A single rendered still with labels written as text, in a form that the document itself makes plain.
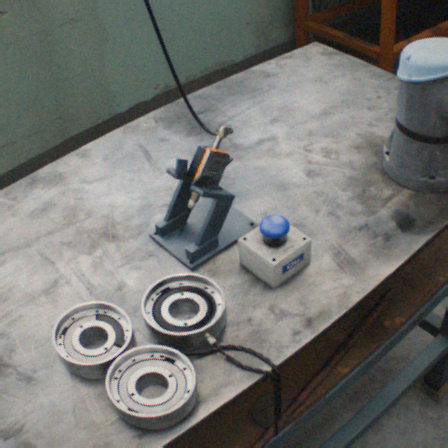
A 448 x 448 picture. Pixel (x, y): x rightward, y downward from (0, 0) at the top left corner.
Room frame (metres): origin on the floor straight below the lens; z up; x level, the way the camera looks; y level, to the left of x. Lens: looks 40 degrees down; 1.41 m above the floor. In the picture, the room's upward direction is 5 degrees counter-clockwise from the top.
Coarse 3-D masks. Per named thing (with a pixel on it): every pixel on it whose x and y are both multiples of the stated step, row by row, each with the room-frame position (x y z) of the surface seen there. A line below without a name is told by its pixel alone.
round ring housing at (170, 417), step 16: (128, 352) 0.45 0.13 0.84; (144, 352) 0.46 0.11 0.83; (160, 352) 0.46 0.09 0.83; (176, 352) 0.45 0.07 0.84; (112, 368) 0.43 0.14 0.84; (128, 368) 0.44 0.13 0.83; (144, 368) 0.43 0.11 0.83; (160, 368) 0.43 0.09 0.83; (192, 368) 0.42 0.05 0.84; (112, 384) 0.41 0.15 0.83; (128, 384) 0.41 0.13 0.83; (144, 384) 0.42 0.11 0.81; (160, 384) 0.43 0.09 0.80; (176, 384) 0.41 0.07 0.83; (192, 384) 0.40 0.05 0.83; (112, 400) 0.38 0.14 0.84; (144, 400) 0.39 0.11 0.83; (160, 400) 0.39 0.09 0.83; (192, 400) 0.38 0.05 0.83; (128, 416) 0.36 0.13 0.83; (144, 416) 0.36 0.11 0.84; (160, 416) 0.36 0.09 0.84; (176, 416) 0.36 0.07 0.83
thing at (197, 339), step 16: (160, 288) 0.57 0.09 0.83; (208, 288) 0.56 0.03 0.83; (144, 304) 0.53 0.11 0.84; (176, 304) 0.54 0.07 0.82; (192, 304) 0.54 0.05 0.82; (224, 304) 0.52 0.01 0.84; (144, 320) 0.51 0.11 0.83; (176, 320) 0.51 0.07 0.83; (192, 320) 0.51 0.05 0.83; (224, 320) 0.51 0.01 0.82; (160, 336) 0.48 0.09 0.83; (176, 336) 0.48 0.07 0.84; (192, 336) 0.48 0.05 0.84; (208, 336) 0.48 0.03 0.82
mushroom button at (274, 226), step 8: (272, 216) 0.64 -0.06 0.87; (280, 216) 0.64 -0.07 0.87; (264, 224) 0.62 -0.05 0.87; (272, 224) 0.62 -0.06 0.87; (280, 224) 0.62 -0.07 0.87; (288, 224) 0.62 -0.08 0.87; (264, 232) 0.61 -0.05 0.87; (272, 232) 0.61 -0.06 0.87; (280, 232) 0.61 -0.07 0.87; (288, 232) 0.61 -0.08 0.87
